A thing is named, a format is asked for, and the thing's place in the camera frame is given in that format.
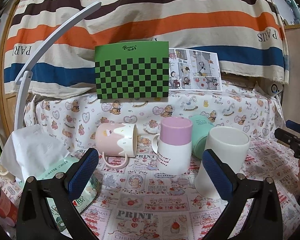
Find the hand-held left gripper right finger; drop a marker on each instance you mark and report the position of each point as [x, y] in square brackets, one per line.
[218, 176]

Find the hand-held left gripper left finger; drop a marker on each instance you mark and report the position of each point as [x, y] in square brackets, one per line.
[83, 173]

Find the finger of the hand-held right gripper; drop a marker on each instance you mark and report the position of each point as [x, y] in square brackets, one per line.
[294, 125]
[286, 136]

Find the white cup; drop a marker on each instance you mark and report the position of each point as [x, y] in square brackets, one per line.
[227, 155]

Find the mint green cup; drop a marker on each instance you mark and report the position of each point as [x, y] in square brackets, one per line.
[200, 135]

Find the green tissue pack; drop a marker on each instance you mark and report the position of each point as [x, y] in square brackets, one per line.
[86, 197]

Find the pink mug with icing pattern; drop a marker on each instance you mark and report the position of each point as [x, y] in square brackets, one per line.
[115, 140]

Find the pink and white mug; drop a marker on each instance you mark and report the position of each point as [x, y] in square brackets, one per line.
[176, 150]

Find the white tissue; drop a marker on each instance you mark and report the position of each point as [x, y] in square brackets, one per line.
[32, 150]

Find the bear printed white cloth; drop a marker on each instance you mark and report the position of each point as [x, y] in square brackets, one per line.
[215, 107]

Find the pink printed tablecloth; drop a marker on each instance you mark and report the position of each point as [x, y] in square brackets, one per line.
[150, 205]

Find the red bottle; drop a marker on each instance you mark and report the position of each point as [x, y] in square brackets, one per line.
[1, 202]

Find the wooden shelf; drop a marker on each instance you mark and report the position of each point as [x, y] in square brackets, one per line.
[296, 26]

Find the comic strip sheet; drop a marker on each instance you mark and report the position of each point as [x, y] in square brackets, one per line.
[195, 70]

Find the green checkered board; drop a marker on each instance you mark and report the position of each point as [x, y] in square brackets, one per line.
[131, 75]

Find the striped blanket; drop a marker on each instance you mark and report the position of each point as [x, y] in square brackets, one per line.
[165, 17]

